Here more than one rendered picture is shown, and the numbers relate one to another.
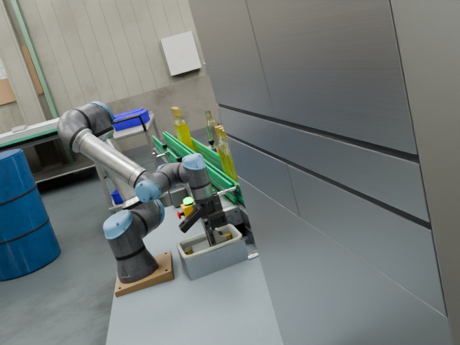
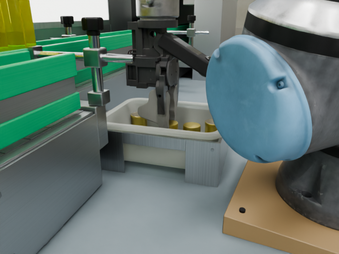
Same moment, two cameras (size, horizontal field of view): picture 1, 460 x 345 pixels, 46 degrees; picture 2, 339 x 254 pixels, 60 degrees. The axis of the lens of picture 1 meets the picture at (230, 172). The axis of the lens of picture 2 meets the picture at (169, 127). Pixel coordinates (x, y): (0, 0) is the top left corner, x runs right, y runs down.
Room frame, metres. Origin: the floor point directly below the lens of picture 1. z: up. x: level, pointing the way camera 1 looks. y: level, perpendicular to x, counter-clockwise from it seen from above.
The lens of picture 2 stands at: (2.29, 0.40, 1.01)
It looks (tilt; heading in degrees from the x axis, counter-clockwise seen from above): 21 degrees down; 209
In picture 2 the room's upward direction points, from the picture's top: straight up
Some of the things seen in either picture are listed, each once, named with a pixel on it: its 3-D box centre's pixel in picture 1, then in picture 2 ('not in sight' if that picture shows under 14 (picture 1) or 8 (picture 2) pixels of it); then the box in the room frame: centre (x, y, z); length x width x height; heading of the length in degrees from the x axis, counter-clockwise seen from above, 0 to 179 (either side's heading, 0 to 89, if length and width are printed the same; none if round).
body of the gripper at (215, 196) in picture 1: (210, 211); (154, 54); (1.82, 0.10, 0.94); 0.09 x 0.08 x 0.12; 101
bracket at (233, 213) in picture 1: (228, 218); (77, 122); (1.97, 0.05, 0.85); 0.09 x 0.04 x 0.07; 102
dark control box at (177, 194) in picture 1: (179, 196); not in sight; (2.64, 0.28, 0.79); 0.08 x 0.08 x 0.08; 12
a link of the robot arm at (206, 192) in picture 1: (202, 191); (157, 7); (1.82, 0.11, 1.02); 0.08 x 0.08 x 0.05
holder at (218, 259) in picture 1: (219, 249); (154, 136); (1.84, 0.11, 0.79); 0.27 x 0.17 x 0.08; 102
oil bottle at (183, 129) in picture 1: (183, 131); not in sight; (3.18, 0.20, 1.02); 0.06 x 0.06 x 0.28; 12
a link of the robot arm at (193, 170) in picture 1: (195, 170); not in sight; (1.82, 0.11, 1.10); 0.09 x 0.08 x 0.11; 57
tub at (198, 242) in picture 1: (211, 250); (167, 133); (1.83, 0.14, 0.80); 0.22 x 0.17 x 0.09; 102
